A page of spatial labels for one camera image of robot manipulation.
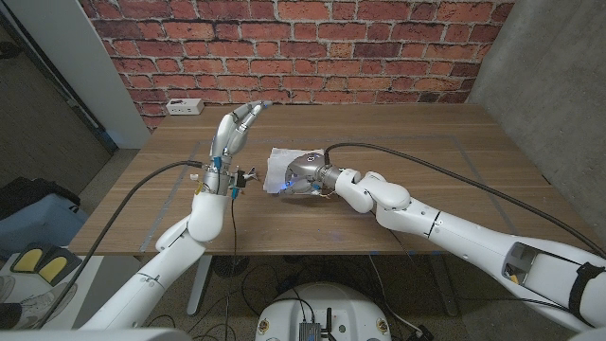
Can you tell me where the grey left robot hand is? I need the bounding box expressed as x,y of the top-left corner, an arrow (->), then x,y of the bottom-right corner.
201,99 -> 274,196

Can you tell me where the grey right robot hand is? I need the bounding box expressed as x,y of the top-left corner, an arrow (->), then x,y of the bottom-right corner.
282,152 -> 343,195

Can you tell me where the white handkerchief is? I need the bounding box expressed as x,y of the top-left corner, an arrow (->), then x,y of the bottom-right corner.
262,147 -> 326,194

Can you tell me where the small toy plane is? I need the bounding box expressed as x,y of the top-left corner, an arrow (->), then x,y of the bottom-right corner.
235,166 -> 259,189

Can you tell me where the white power strip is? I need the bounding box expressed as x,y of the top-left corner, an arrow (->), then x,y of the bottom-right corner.
165,98 -> 205,117

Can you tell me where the red brick print backdrop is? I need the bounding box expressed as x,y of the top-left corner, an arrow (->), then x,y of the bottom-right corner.
78,0 -> 517,132

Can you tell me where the black floor fan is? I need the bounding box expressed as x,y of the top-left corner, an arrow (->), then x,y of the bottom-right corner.
211,255 -> 251,279

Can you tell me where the white table leg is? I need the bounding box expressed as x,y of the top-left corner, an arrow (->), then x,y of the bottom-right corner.
187,255 -> 214,316

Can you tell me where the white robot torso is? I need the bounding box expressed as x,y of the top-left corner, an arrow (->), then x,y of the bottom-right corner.
255,282 -> 393,341

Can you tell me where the small grey electronics box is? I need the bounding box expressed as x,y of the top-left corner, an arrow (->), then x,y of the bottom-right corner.
298,321 -> 322,341

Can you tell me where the black bag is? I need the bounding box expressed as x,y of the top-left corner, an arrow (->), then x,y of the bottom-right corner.
0,177 -> 81,220

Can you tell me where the blue storage bin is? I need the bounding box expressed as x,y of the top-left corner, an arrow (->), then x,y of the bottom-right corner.
0,192 -> 90,260

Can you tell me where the yellow black foot pedal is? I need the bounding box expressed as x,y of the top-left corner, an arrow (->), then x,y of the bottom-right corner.
9,243 -> 48,275
36,248 -> 82,287

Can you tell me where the grey sneaker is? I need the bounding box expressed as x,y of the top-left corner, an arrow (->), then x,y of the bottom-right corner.
0,282 -> 79,332

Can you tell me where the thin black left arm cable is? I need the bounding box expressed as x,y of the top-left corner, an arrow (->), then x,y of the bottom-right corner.
222,196 -> 238,332

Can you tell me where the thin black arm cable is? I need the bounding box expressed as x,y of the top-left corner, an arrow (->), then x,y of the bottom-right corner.
387,229 -> 569,312
222,196 -> 238,332

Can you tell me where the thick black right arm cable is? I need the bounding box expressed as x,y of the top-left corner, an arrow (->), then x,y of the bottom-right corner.
324,142 -> 606,260

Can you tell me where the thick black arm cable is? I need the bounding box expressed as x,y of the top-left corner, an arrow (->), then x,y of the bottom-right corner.
324,142 -> 606,260
35,159 -> 205,329

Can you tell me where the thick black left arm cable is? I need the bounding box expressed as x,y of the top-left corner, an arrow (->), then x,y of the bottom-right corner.
35,159 -> 205,329

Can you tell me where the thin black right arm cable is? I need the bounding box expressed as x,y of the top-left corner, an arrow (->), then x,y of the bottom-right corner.
387,229 -> 569,312

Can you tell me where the white floor cable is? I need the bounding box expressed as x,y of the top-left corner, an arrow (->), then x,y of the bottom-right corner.
367,255 -> 423,333

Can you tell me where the white wall panel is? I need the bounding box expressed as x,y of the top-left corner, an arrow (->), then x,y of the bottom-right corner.
4,0 -> 152,150

